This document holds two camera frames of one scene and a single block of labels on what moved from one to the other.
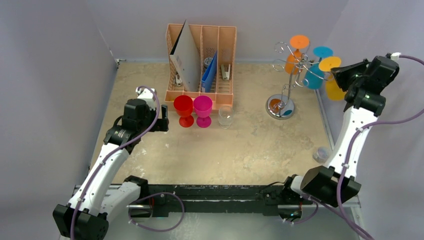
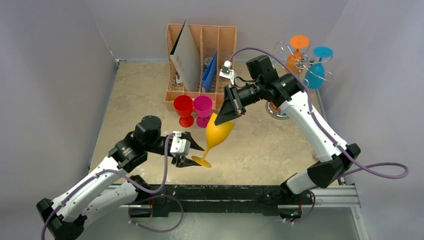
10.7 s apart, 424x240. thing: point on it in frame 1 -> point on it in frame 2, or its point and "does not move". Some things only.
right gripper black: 346,72 -> 233,100
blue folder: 208,81 does not move
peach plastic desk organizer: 218,49 does not move
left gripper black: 160,123 -> 182,161
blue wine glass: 313,77 does not move
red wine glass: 183,105 does not move
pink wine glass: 202,105 does not move
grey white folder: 186,57 does not move
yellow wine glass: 333,89 -> 214,134
